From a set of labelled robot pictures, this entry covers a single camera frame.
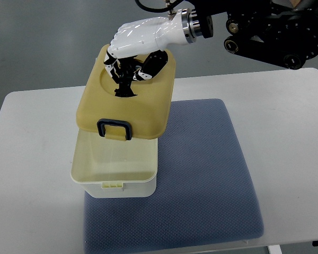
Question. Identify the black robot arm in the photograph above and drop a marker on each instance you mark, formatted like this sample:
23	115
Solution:
261	30

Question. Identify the white table leg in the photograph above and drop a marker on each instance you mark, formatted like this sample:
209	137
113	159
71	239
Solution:
274	249

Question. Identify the brown cardboard box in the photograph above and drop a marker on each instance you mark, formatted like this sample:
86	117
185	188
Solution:
294	3

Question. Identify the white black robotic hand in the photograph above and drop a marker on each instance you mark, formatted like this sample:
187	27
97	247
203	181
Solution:
137	50

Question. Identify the yellow storage box lid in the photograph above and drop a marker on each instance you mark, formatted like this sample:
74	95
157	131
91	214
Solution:
147	112

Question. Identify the blue grey fabric mat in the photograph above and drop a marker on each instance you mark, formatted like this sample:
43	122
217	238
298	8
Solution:
204	193

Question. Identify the white storage box base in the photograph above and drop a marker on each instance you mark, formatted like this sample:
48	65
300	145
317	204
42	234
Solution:
107	168

